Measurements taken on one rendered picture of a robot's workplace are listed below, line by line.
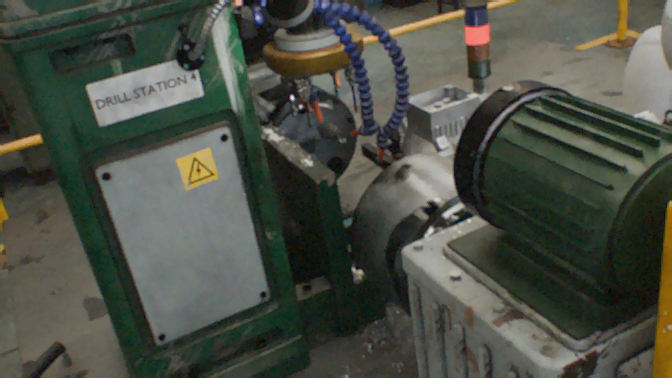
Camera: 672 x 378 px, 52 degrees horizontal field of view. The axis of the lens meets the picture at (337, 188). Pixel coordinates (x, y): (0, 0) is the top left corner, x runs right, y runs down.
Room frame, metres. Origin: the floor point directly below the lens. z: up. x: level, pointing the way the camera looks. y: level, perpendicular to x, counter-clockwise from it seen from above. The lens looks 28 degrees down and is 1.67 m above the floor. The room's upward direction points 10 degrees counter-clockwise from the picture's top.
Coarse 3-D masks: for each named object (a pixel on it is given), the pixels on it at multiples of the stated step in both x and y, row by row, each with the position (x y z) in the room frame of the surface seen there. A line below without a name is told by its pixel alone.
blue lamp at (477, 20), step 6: (486, 6) 1.70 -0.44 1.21; (468, 12) 1.69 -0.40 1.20; (474, 12) 1.68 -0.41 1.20; (480, 12) 1.68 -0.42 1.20; (486, 12) 1.69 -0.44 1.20; (468, 18) 1.69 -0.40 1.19; (474, 18) 1.68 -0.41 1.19; (480, 18) 1.68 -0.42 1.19; (486, 18) 1.69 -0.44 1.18; (468, 24) 1.70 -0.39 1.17; (474, 24) 1.68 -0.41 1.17; (480, 24) 1.68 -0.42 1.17
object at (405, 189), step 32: (416, 160) 1.01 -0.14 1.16; (448, 160) 1.02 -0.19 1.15; (384, 192) 0.96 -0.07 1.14; (416, 192) 0.92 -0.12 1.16; (448, 192) 0.89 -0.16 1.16; (352, 224) 0.98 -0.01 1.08; (384, 224) 0.91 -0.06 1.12; (416, 224) 0.86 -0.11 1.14; (448, 224) 0.84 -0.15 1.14; (384, 256) 0.88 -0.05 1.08; (384, 288) 0.89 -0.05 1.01
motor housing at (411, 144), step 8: (480, 96) 1.37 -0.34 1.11; (416, 128) 1.30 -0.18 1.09; (408, 136) 1.35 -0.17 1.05; (416, 136) 1.36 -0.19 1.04; (456, 136) 1.26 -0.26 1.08; (400, 144) 1.38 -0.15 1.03; (408, 144) 1.36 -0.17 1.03; (416, 144) 1.37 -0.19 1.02; (424, 144) 1.38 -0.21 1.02; (432, 144) 1.39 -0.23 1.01; (400, 152) 1.37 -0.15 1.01; (408, 152) 1.36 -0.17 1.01; (416, 152) 1.37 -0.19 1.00; (424, 152) 1.37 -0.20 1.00; (432, 152) 1.38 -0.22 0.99; (440, 152) 1.23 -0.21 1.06; (448, 152) 1.23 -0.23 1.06
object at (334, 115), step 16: (272, 80) 1.54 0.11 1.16; (256, 96) 1.50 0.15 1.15; (272, 96) 1.46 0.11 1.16; (288, 96) 1.42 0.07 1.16; (320, 96) 1.44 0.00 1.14; (256, 112) 1.45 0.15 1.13; (272, 112) 1.40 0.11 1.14; (288, 112) 1.41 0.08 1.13; (304, 112) 1.42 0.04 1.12; (320, 112) 1.43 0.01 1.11; (336, 112) 1.45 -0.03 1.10; (288, 128) 1.40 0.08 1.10; (304, 128) 1.41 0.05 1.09; (320, 128) 1.43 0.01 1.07; (336, 128) 1.42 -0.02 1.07; (352, 128) 1.46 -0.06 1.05; (304, 144) 1.41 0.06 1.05; (320, 144) 1.43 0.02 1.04; (336, 144) 1.44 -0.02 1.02; (352, 144) 1.46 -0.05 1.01; (320, 160) 1.42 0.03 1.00; (336, 160) 1.43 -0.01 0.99; (336, 176) 1.44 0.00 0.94
